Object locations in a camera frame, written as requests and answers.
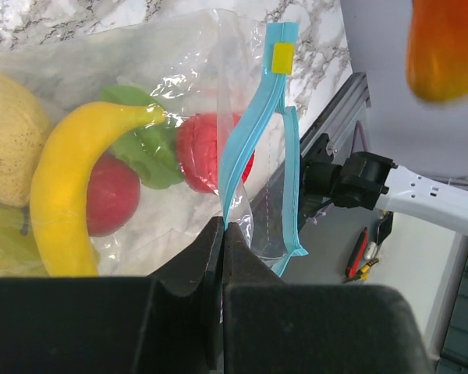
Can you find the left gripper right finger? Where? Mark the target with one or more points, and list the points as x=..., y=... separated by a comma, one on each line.
x=274, y=327

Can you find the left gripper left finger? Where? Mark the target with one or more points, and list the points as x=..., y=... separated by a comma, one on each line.
x=167, y=322

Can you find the red apple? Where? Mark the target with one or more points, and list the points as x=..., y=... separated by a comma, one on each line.
x=112, y=197

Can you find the green lime fruit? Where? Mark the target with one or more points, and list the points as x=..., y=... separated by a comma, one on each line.
x=149, y=151

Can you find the yellow banana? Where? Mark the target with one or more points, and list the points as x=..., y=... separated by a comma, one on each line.
x=58, y=192

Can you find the yellow star fruit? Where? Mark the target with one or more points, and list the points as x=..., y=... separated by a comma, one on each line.
x=19, y=256

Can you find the red strawberry toy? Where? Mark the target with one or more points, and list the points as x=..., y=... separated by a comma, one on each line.
x=197, y=152

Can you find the clear zip top bag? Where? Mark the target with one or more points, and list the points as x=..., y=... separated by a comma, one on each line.
x=207, y=62

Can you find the yellow pear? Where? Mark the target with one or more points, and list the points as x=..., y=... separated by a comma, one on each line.
x=24, y=128

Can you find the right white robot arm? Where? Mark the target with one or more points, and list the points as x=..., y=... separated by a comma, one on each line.
x=374, y=182

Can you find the red handled tool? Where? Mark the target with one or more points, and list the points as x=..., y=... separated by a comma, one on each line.
x=357, y=253

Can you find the aluminium frame rail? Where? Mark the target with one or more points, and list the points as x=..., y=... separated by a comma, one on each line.
x=339, y=117

